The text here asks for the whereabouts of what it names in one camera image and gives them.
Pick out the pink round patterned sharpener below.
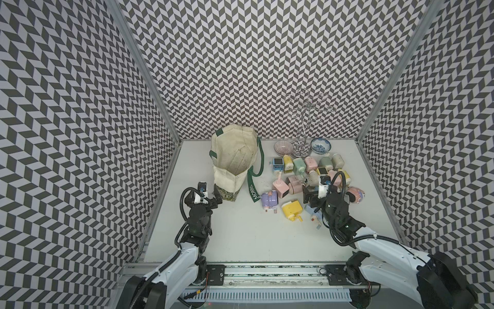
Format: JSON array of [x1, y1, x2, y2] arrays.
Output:
[[346, 187, 365, 203]]

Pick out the grey blue pencil sharpener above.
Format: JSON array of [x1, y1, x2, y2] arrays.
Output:
[[304, 204, 322, 220]]

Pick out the cream tote bag green handles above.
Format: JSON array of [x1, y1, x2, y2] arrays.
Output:
[[209, 124, 265, 202]]

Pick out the pink pencil sharpener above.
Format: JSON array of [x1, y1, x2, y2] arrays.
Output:
[[304, 156, 318, 174], [273, 172, 289, 198], [286, 176, 304, 195], [328, 170, 342, 187]]

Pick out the purple grey pencil sharpener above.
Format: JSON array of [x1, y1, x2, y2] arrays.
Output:
[[261, 190, 279, 214]]

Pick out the small yellow pencil sharpener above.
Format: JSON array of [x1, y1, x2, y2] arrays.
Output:
[[281, 200, 303, 221]]

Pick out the beige round pencil sharpener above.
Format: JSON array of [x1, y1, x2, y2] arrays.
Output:
[[307, 170, 320, 187]]

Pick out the yellow black-top pencil sharpener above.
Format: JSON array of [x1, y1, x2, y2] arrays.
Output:
[[316, 167, 329, 176]]

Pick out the cream pencil sharpener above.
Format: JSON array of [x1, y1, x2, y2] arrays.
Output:
[[331, 153, 345, 170]]

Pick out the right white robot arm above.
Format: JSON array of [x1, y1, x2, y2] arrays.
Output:
[[304, 193, 478, 308]]

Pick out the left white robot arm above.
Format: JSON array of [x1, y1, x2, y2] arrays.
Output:
[[117, 182, 223, 308]]

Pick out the pink ceramic bowl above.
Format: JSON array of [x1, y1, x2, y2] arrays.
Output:
[[274, 140, 293, 157]]

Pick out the blue white ceramic bowl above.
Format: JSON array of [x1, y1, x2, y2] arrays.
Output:
[[310, 138, 332, 155]]

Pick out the clear glass mug tree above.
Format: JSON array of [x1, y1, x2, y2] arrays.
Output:
[[284, 89, 334, 158]]

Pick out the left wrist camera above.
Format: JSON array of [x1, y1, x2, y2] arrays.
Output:
[[194, 182, 208, 204]]

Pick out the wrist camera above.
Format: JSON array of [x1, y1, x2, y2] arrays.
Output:
[[194, 182, 208, 204], [318, 175, 333, 199]]

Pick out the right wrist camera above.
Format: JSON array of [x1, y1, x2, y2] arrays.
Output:
[[318, 175, 333, 199]]

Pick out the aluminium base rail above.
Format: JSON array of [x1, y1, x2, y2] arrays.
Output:
[[115, 262, 441, 309]]

